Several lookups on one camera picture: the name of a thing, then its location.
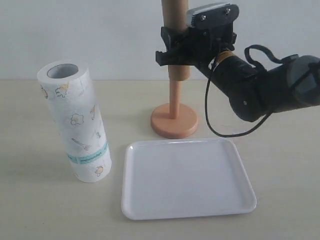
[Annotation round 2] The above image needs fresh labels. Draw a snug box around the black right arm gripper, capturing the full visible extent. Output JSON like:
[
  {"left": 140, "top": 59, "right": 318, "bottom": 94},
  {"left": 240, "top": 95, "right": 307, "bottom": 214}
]
[{"left": 155, "top": 23, "right": 237, "bottom": 66}]

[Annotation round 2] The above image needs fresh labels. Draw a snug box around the brown cardboard tube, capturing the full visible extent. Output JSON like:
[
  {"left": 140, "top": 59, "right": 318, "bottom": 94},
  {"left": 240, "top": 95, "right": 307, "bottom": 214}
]
[{"left": 161, "top": 0, "right": 190, "bottom": 82}]

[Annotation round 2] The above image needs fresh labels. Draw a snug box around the printed paper towel roll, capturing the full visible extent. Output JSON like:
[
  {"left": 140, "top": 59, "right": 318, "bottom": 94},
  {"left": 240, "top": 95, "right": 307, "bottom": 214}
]
[{"left": 37, "top": 60, "right": 112, "bottom": 183}]

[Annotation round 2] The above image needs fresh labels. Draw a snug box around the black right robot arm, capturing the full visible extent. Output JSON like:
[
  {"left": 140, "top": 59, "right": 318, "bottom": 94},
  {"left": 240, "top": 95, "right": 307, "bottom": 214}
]
[{"left": 155, "top": 23, "right": 320, "bottom": 122}]

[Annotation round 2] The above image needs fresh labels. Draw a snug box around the wooden paper towel holder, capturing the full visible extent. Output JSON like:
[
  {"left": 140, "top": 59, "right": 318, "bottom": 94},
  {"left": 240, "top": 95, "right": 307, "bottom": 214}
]
[{"left": 150, "top": 80, "right": 199, "bottom": 139}]

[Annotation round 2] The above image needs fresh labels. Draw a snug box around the white plastic tray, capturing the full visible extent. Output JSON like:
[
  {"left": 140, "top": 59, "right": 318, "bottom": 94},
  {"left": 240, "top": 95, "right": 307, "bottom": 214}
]
[{"left": 121, "top": 138, "right": 257, "bottom": 221}]

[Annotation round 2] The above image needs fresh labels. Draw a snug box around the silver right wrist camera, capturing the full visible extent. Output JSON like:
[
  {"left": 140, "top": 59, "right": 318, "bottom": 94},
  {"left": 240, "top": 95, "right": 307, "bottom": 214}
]
[{"left": 185, "top": 2, "right": 240, "bottom": 30}]

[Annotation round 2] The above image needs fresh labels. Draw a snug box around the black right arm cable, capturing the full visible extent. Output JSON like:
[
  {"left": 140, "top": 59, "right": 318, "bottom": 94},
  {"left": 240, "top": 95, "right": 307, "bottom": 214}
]
[{"left": 204, "top": 44, "right": 320, "bottom": 138}]

